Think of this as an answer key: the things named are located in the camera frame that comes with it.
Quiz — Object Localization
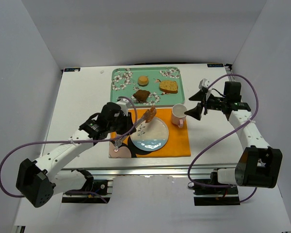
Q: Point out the metal serving tongs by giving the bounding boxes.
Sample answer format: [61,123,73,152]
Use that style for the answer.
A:
[111,113,146,144]

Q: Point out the narrow seeded bread slice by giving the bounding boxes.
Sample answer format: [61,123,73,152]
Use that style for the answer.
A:
[145,105,157,123]

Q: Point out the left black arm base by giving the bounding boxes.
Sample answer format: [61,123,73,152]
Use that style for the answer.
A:
[62,169,111,204]

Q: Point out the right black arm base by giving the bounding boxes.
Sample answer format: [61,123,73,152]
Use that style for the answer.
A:
[188,171,240,206]

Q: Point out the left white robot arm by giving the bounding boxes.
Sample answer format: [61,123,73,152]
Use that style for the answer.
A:
[16,97,137,208]

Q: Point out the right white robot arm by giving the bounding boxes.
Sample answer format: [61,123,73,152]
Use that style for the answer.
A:
[185,79,283,188]

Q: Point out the large seeded bread slice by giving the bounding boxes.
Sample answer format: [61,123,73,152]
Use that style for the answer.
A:
[159,80,178,94]

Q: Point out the round bread bun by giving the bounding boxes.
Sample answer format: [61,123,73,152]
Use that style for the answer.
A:
[138,76,149,86]

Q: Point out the pink white mug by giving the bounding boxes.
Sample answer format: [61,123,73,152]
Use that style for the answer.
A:
[171,104,187,128]

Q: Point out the silver spoon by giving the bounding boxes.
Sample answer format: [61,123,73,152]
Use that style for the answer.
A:
[113,139,122,152]

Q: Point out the right blue table label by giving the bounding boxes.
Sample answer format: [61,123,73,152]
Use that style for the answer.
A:
[207,63,224,68]

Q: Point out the blue table label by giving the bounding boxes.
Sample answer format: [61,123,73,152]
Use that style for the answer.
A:
[64,67,81,72]
[207,63,224,68]

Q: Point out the orange cartoon placemat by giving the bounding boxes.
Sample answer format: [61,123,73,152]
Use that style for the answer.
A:
[109,108,191,158]

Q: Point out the blue white ceramic plate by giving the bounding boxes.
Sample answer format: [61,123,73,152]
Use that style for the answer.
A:
[130,117,169,152]

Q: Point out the teal floral tray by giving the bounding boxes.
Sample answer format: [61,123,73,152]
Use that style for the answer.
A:
[110,67,185,107]

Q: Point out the left blue table label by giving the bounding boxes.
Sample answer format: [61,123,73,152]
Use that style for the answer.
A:
[64,67,81,72]

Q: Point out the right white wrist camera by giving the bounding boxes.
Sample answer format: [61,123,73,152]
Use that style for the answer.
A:
[199,79,211,94]

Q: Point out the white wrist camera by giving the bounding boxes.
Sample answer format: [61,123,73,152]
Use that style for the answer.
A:
[116,98,131,116]
[199,79,211,94]

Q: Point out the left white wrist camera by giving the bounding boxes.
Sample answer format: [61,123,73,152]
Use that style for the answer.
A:
[116,98,131,116]

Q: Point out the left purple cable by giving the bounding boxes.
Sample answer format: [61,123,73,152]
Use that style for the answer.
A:
[0,96,139,203]

